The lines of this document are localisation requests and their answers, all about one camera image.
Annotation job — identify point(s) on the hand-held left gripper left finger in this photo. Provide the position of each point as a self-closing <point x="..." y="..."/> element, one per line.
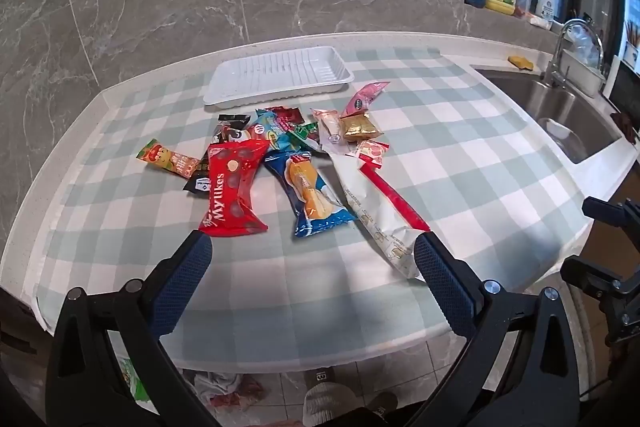
<point x="182" y="279"/>

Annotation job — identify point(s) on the clear white snack packet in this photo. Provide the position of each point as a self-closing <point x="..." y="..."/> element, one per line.
<point x="330" y="127"/>

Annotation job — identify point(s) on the green plastic bag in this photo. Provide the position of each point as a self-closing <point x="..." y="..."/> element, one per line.
<point x="132" y="379"/>

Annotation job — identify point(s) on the steel sink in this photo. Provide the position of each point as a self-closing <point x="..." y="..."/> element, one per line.
<point x="545" y="107"/>

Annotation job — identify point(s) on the white plastic container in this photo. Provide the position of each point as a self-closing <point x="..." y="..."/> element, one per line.
<point x="555" y="127"/>

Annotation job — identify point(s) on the chrome faucet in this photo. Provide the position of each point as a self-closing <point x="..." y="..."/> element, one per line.
<point x="557" y="57"/>

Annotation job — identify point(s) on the green white checkered tablecloth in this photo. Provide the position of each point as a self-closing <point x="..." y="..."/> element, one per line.
<point x="450" y="147"/>

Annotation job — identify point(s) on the black snack packet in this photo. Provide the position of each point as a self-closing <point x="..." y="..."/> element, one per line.
<point x="197" y="182"/>

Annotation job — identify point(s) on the long white red packet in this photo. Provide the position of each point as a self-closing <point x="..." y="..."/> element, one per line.
<point x="370" y="217"/>

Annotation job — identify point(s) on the blue bread packet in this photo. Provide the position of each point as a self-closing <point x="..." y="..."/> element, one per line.
<point x="310" y="192"/>

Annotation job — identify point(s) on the pink snack packet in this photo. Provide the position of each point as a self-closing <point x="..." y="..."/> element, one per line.
<point x="362" y="99"/>

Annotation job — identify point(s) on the crumpled cloth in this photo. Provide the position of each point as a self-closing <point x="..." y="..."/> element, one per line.
<point x="215" y="384"/>

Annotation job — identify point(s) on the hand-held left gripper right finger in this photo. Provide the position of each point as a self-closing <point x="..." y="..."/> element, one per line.
<point x="442" y="284"/>

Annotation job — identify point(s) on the gold snack packet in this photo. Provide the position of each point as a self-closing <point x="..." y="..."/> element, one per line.
<point x="360" y="127"/>

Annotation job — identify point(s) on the white dish rack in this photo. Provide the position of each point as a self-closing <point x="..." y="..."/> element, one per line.
<point x="582" y="77"/>

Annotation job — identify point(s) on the yellow sponge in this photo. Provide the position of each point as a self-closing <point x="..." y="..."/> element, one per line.
<point x="520" y="62"/>

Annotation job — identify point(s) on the red white strawberry packet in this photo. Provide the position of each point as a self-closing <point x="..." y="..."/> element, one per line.
<point x="372" y="152"/>

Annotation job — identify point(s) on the orange green snack packet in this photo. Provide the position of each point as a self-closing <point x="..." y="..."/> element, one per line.
<point x="162" y="155"/>

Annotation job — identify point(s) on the white plastic tray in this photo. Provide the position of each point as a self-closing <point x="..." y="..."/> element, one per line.
<point x="280" y="72"/>

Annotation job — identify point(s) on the grey slipper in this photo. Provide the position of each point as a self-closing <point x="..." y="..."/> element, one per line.
<point x="322" y="402"/>

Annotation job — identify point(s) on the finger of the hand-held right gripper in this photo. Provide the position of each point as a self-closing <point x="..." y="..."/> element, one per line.
<point x="607" y="212"/>
<point x="620" y="297"/>

